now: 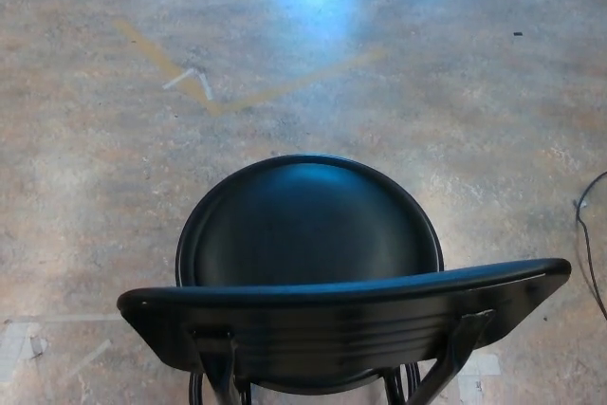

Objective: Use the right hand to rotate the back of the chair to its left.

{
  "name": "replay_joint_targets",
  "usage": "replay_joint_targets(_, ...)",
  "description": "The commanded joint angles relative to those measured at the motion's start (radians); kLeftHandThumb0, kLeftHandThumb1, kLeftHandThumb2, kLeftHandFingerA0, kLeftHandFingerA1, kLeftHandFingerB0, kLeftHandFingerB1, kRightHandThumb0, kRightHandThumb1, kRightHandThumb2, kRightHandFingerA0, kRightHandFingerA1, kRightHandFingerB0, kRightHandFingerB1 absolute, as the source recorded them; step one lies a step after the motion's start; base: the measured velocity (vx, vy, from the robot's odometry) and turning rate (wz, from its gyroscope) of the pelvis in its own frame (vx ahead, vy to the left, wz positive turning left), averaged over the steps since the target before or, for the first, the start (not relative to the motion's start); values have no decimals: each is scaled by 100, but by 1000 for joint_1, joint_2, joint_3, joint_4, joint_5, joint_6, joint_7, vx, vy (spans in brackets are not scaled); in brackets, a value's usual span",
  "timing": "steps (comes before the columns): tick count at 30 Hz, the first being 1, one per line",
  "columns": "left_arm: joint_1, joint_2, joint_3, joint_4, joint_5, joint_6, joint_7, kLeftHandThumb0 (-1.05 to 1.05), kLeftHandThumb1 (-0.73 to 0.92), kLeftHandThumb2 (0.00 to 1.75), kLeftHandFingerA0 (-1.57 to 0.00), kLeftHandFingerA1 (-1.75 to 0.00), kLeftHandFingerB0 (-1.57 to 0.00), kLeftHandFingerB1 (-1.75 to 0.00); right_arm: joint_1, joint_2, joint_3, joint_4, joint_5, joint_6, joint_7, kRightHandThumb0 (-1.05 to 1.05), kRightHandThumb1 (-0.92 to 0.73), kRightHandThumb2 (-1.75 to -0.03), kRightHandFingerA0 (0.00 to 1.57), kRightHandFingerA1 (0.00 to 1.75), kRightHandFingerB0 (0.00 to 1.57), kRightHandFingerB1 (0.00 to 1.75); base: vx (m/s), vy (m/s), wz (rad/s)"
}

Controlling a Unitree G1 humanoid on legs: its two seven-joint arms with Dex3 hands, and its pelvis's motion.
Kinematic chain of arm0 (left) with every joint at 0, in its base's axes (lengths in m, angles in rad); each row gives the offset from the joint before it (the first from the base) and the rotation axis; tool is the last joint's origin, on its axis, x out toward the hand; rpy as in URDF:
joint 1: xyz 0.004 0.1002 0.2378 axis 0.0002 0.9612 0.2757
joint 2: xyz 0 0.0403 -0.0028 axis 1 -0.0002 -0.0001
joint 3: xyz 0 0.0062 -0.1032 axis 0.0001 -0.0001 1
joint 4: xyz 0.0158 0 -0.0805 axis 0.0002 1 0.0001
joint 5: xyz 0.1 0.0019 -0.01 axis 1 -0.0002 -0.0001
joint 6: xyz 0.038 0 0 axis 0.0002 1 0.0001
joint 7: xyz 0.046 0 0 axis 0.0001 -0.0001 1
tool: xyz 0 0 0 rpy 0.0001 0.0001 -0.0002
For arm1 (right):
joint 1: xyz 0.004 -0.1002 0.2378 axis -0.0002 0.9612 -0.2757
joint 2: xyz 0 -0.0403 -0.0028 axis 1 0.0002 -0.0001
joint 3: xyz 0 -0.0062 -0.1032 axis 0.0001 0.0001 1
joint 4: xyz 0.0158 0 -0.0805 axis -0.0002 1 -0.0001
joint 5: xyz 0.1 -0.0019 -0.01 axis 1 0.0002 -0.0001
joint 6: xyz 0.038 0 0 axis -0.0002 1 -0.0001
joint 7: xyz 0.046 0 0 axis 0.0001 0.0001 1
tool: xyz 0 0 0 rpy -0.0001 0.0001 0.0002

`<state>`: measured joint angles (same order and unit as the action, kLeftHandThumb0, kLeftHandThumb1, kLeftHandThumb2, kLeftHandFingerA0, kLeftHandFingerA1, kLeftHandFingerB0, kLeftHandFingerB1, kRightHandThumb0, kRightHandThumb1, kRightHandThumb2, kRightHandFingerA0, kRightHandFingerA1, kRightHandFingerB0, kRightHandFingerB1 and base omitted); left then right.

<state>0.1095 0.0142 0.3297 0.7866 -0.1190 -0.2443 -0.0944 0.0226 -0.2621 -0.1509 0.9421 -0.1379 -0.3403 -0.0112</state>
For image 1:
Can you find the white tape cross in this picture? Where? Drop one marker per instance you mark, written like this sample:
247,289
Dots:
486,367

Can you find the black swivel chair with backrest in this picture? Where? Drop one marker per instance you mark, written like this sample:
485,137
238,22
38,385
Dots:
308,215

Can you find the clear tape patch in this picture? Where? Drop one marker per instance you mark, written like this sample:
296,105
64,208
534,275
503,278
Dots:
16,343

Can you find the long tan tape line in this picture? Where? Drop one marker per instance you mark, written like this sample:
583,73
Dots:
156,58

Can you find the clear diagonal tape strip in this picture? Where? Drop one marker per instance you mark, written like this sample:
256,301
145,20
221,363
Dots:
92,356

